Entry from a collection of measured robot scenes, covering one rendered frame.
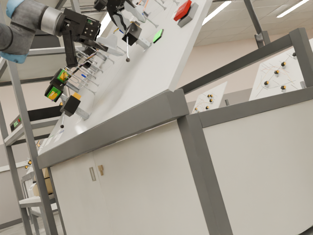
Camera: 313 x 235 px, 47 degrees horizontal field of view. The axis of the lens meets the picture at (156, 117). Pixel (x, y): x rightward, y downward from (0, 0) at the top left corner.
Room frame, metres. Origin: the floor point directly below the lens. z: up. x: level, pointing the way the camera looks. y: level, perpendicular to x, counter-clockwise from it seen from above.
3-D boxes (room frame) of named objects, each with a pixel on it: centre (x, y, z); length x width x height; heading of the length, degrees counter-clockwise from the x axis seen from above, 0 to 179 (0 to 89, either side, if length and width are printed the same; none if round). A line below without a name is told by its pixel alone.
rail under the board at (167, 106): (1.33, 0.28, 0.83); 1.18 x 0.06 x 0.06; 35
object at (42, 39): (2.10, 0.62, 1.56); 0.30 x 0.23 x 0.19; 126
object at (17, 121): (2.13, 0.65, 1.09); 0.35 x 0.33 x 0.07; 35
